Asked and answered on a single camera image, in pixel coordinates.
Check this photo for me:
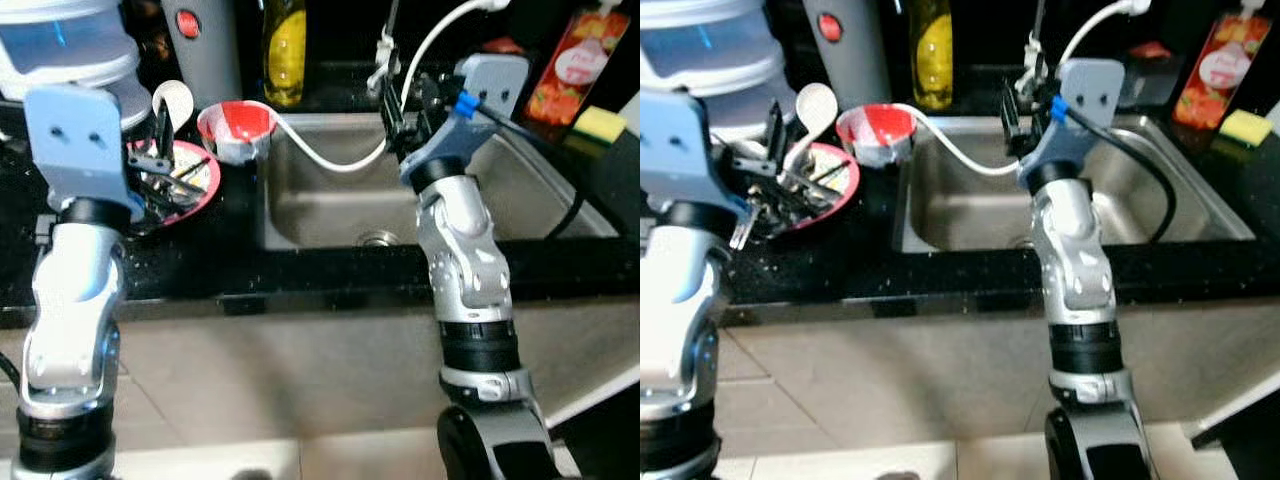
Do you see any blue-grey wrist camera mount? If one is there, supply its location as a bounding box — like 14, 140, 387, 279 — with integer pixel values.
400, 53, 531, 188
640, 90, 723, 217
1020, 57, 1127, 188
23, 85, 133, 213

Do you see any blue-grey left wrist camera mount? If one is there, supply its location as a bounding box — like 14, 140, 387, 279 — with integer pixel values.
640, 90, 723, 217
23, 85, 133, 213

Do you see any red round plate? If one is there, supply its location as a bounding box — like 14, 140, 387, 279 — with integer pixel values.
735, 140, 861, 239
128, 140, 222, 233

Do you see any silver fork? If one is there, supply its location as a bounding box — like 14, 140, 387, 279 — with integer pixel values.
730, 195, 801, 252

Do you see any white plastic spoon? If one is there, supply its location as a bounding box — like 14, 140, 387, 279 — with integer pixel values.
152, 80, 196, 141
788, 83, 839, 173

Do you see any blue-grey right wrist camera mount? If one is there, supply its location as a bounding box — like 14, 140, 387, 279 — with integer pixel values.
1020, 57, 1127, 188
400, 53, 531, 188

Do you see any yellow sponge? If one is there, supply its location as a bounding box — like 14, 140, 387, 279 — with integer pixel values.
569, 105, 629, 147
1217, 108, 1274, 150

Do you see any stainless steel sink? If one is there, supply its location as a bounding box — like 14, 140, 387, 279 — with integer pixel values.
255, 112, 621, 252
893, 114, 1257, 254

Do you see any red foil-rimmed cup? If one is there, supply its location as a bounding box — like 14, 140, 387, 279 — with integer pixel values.
835, 103, 917, 169
197, 100, 278, 167

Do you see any beige cabinet front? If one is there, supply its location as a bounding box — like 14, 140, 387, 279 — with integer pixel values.
720, 300, 1280, 426

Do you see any white flexible hose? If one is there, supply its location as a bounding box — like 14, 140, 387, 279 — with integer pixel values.
893, 0, 1153, 179
268, 0, 513, 174

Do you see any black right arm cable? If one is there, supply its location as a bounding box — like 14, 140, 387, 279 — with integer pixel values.
1062, 103, 1179, 245
470, 100, 587, 241

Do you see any metal faucet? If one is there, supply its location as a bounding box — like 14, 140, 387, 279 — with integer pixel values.
1014, 0, 1051, 99
366, 0, 405, 99

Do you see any yellow dish soap bottle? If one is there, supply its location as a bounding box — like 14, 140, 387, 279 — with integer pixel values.
905, 0, 955, 112
261, 0, 309, 109

